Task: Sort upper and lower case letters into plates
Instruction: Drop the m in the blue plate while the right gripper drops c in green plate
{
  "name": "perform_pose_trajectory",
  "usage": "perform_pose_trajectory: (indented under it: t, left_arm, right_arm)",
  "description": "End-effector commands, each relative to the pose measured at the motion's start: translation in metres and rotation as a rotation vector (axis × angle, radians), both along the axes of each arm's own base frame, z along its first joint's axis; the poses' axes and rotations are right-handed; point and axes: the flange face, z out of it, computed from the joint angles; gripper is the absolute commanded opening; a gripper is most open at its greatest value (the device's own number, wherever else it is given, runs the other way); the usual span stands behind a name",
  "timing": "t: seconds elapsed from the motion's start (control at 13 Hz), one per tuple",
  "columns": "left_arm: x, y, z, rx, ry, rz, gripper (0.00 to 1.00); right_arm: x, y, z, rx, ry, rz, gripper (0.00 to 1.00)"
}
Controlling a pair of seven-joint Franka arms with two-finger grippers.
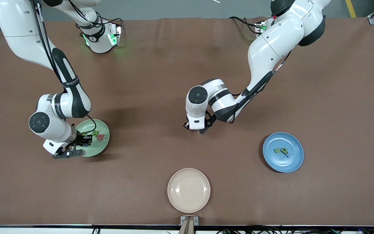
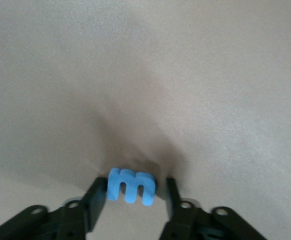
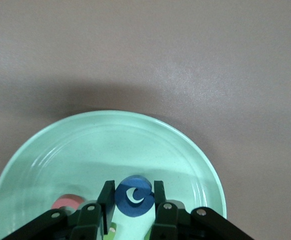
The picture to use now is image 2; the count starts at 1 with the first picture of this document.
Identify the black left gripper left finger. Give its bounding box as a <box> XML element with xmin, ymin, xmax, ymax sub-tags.
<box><xmin>0</xmin><ymin>176</ymin><xmax>109</xmax><ymax>240</ymax></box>

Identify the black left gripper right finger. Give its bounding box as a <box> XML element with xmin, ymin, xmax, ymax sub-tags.
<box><xmin>157</xmin><ymin>177</ymin><xmax>265</xmax><ymax>240</ymax></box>

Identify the blue foam letter m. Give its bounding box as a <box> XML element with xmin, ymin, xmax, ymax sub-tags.
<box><xmin>106</xmin><ymin>167</ymin><xmax>157</xmax><ymax>207</ymax></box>

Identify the brown table mat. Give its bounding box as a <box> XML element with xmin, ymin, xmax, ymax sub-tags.
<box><xmin>0</xmin><ymin>0</ymin><xmax>291</xmax><ymax>240</ymax></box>

